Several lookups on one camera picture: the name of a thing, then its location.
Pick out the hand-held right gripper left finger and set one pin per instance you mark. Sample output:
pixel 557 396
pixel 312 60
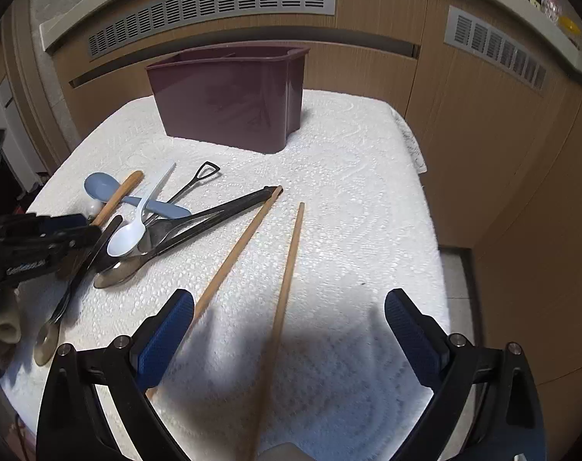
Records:
pixel 168 341

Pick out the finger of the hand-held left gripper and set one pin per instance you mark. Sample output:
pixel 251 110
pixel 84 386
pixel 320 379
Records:
pixel 74 239
pixel 55 223

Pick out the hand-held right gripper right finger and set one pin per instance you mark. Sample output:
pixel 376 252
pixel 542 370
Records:
pixel 411 341

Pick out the white plastic spoon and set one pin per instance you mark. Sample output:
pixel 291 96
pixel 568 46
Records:
pixel 125 240

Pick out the blue plastic spoon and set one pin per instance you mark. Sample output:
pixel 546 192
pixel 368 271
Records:
pixel 99 185

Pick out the wooden chopstick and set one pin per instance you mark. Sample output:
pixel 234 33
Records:
pixel 243 245
pixel 291 259

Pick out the maroon plastic utensil holder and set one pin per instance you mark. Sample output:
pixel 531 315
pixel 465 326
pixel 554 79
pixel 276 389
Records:
pixel 223 105

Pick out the beige roll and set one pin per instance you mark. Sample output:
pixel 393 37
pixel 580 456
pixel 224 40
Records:
pixel 7 319

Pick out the black long spoon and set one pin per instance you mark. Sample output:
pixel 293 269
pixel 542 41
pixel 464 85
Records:
pixel 163 233

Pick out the white lace tablecloth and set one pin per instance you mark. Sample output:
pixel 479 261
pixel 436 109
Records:
pixel 348 230

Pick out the white side cabinet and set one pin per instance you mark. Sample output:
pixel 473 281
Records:
pixel 2 105

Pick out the long grey vent grille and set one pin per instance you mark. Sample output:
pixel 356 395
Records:
pixel 214 7

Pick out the short grey vent grille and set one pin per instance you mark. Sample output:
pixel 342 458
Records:
pixel 493 43

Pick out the wooden panel cabinet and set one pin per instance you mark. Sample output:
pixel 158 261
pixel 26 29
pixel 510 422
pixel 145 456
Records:
pixel 368 19

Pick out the yellow lid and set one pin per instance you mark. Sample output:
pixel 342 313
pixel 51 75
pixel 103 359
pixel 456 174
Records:
pixel 569 26

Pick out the clear bottle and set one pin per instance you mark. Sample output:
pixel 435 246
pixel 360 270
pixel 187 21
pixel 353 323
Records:
pixel 550 5

